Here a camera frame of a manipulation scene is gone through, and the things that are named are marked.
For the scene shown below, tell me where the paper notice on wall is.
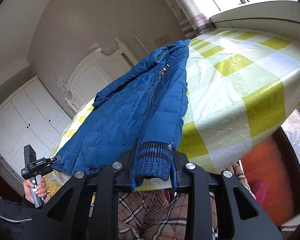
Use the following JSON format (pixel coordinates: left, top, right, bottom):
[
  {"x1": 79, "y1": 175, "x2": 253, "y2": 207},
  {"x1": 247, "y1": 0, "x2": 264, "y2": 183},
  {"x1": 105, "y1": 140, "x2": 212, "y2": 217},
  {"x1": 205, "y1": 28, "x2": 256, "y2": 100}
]
[{"x1": 56, "y1": 75, "x2": 68, "y2": 93}]

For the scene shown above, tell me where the white wooden headboard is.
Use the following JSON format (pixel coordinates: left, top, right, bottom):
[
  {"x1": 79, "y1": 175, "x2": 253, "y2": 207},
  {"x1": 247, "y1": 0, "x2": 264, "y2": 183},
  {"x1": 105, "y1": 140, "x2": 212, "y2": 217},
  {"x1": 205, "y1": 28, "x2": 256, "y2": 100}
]
[{"x1": 65, "y1": 37, "x2": 139, "y2": 113}]

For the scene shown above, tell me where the blue quilted down jacket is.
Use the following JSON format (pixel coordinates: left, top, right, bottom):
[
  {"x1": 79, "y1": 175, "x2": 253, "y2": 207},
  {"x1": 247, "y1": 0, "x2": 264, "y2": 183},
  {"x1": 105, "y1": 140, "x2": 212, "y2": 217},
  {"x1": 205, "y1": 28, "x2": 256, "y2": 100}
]
[{"x1": 53, "y1": 40, "x2": 190, "y2": 182}]

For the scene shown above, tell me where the yellow checkered bed sheet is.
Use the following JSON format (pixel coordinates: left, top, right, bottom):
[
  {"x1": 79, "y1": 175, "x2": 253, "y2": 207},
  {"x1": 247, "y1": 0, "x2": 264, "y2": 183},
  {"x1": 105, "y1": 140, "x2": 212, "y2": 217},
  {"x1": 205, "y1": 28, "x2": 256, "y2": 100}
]
[{"x1": 46, "y1": 29, "x2": 300, "y2": 193}]

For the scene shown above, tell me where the beige wall socket panel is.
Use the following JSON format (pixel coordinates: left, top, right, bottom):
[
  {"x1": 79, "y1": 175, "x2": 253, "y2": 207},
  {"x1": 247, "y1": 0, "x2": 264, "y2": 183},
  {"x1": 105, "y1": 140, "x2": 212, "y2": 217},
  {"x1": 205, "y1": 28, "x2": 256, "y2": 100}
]
[{"x1": 154, "y1": 34, "x2": 171, "y2": 47}]

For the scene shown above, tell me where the person's dark left sleeve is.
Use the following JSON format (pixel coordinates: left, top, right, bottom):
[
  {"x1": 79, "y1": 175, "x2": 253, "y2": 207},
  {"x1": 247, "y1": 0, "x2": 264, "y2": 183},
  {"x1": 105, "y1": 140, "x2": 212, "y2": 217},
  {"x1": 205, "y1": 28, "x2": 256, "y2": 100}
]
[{"x1": 0, "y1": 197, "x2": 40, "y2": 239}]

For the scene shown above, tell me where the person's left hand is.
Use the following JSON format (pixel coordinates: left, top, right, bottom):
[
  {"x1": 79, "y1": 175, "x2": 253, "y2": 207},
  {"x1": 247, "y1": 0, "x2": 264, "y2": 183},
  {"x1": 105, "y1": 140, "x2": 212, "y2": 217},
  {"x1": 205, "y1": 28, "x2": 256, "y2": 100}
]
[{"x1": 23, "y1": 177, "x2": 47, "y2": 204}]

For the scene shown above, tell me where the white wardrobe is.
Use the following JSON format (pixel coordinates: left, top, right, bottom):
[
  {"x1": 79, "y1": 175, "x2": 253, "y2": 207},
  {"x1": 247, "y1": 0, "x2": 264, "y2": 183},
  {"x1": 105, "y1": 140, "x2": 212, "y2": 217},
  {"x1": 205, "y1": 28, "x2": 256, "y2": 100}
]
[{"x1": 0, "y1": 76, "x2": 71, "y2": 179}]

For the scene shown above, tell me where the patterned beige curtain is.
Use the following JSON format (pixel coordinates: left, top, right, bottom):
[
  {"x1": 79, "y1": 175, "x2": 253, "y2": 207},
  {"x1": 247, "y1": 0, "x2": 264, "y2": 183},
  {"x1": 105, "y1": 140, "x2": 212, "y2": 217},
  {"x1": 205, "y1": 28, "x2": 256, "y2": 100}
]
[{"x1": 164, "y1": 0, "x2": 218, "y2": 38}]

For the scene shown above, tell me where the white desk lamp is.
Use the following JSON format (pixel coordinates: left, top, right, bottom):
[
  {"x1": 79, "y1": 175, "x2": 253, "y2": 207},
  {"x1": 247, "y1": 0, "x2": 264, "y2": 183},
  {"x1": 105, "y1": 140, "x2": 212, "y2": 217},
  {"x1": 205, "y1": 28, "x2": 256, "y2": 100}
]
[{"x1": 133, "y1": 33, "x2": 151, "y2": 55}]

